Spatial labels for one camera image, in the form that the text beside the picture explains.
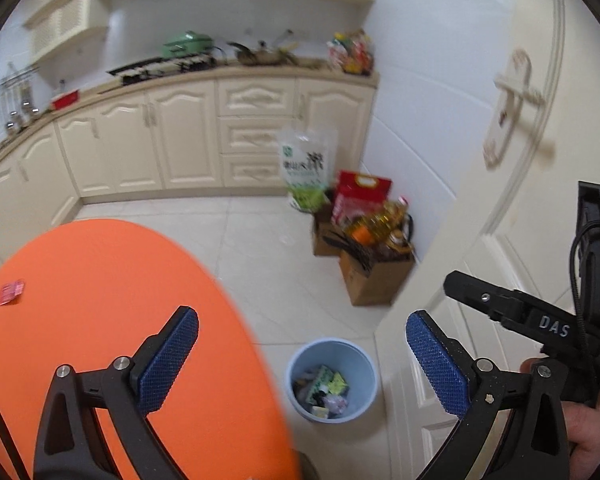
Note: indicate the cream lower cabinets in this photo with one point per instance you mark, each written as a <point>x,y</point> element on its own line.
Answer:
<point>200,134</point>

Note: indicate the condiment bottles group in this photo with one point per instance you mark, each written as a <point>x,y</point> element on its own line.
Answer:
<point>352,53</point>

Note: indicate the small red wrapper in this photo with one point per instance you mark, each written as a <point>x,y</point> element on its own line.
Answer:
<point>10,292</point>

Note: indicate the cardboard box with groceries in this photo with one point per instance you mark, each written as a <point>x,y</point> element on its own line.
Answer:
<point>371,278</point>

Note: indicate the gas stove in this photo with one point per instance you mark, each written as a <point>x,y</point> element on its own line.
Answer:
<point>154,68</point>

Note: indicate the cooking oil bottle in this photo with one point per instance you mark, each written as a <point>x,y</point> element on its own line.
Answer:
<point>372,229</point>

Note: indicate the blue trash bin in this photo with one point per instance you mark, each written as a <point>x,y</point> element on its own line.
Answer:
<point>331,381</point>

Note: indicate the hanging utensil rack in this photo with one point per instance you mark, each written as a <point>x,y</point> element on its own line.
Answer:
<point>16,93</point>

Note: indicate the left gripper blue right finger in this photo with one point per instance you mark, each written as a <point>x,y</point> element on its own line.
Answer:
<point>444,361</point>

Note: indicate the steel wok pan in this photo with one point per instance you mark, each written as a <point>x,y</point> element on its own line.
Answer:
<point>279,53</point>

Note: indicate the green electric hot pot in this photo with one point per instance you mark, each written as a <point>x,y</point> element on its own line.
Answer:
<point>187,44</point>

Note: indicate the person's right hand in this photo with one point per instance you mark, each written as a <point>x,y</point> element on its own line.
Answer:
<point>582,421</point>

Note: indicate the red plastic basin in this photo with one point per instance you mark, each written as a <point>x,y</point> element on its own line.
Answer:
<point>64,100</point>

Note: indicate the door handle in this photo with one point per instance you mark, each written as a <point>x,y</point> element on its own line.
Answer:
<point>515,91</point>

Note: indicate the red rice bag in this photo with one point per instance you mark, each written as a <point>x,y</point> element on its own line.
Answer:
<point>357,195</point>

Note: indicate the green white rice bag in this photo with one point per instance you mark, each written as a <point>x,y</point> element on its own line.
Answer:
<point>307,163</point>

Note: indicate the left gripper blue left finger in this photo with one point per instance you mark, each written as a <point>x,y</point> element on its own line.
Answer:
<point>161,357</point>

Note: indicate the cream door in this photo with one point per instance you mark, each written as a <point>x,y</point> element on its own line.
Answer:
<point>511,225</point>

